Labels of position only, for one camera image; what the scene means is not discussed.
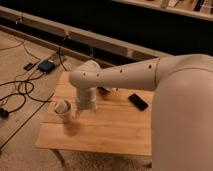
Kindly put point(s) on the wooden shelf ledge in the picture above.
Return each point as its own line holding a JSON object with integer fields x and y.
{"x": 190, "y": 8}

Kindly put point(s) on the wooden table board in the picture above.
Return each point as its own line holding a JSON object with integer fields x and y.
{"x": 117, "y": 127}

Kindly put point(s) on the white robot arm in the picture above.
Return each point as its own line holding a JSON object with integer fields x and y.
{"x": 182, "y": 107}

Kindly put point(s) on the black power adapter box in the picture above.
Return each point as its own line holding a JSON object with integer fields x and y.
{"x": 46, "y": 66}

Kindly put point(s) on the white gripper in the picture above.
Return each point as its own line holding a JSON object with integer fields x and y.
{"x": 85, "y": 99}

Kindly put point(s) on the dark bowl with contents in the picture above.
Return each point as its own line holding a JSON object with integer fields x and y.
{"x": 106, "y": 90}

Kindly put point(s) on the white paper cup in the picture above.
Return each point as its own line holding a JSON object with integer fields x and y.
{"x": 63, "y": 109}

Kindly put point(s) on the small black remote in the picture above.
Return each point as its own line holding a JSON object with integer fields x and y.
{"x": 29, "y": 66}

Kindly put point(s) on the black smartphone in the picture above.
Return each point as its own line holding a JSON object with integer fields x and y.
{"x": 138, "y": 102}

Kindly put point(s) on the black plug on floor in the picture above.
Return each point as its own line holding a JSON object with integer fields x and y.
{"x": 4, "y": 113}

